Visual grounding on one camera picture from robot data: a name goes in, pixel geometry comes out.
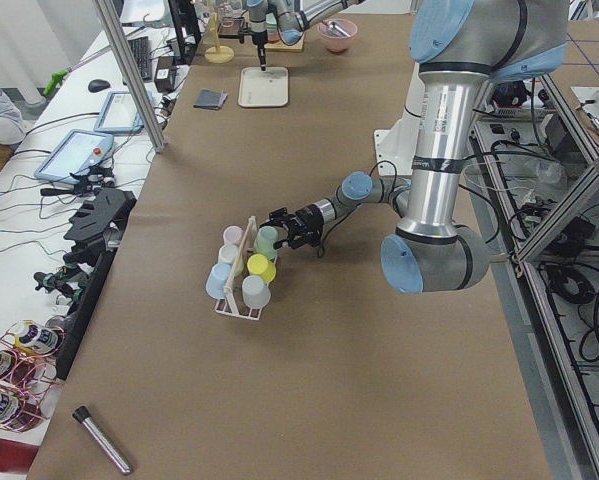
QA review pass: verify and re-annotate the blue teach pendant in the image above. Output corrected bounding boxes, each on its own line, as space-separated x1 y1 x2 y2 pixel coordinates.
94 91 144 135
34 129 114 185

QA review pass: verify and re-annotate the green cup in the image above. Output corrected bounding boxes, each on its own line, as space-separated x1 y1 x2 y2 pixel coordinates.
254 226 279 261

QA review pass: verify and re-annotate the black computer mouse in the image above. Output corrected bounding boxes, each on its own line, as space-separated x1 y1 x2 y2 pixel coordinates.
87 79 110 93

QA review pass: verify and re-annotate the black keyboard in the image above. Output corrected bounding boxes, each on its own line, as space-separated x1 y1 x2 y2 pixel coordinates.
128 36 152 82

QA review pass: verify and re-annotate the cream cup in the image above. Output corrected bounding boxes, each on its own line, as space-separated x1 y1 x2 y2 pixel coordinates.
218 243 239 265

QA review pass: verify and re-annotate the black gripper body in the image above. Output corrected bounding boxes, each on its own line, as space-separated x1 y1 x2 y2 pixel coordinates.
252 29 268 59
289 204 322 249

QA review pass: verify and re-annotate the cream rabbit tray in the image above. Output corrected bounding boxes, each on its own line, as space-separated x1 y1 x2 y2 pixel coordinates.
238 67 289 108

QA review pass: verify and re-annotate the grey folded cloth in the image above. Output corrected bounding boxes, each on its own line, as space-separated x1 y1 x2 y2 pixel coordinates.
193 89 228 110

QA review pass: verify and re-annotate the black slotted stand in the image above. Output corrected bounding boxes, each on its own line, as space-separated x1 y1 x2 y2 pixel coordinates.
63 188 137 266

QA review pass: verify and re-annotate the metal ice scoop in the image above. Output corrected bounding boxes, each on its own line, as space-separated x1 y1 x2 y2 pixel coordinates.
322 20 351 38

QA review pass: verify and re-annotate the aluminium frame post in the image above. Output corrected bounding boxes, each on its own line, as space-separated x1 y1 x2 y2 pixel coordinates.
92 0 166 153

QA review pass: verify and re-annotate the light blue cup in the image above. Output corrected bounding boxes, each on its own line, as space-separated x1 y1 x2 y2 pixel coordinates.
205 262 232 300

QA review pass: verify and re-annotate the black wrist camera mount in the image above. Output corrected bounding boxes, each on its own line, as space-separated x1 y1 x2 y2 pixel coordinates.
238 26 253 44

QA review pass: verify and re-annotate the pink cup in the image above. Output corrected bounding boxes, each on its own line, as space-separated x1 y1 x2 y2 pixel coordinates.
222 225 244 246

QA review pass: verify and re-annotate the grey cup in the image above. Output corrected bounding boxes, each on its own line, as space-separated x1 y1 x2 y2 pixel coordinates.
242 275 271 310

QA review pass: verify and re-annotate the blue teach pendant near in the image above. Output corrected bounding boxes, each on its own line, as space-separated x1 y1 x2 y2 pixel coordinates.
34 129 114 185

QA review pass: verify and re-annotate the wooden mug tree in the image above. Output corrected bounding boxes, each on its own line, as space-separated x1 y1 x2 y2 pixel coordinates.
197 0 234 64

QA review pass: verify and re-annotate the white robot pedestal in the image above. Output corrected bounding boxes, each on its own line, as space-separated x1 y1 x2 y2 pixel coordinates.
374 78 424 177

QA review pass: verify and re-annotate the yellow cup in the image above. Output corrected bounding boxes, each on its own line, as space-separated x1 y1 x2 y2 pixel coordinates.
247 253 277 284

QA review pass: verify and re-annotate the wooden cutting board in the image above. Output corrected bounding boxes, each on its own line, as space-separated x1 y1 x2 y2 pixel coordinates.
266 38 304 52

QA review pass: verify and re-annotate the white wire cup rack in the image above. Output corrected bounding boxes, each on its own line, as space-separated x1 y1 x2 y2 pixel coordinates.
214 216 268 321

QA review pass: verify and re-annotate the metal tube black cap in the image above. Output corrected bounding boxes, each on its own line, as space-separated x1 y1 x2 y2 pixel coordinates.
72 405 133 476

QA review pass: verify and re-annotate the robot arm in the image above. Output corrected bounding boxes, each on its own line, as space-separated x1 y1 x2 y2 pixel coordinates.
246 0 359 71
267 1 569 294

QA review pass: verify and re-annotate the pink bowl with ice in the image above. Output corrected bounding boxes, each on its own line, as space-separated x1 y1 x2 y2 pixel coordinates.
317 18 358 53

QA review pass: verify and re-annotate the blue teach pendant far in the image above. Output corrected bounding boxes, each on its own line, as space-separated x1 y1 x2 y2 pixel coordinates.
94 91 144 135

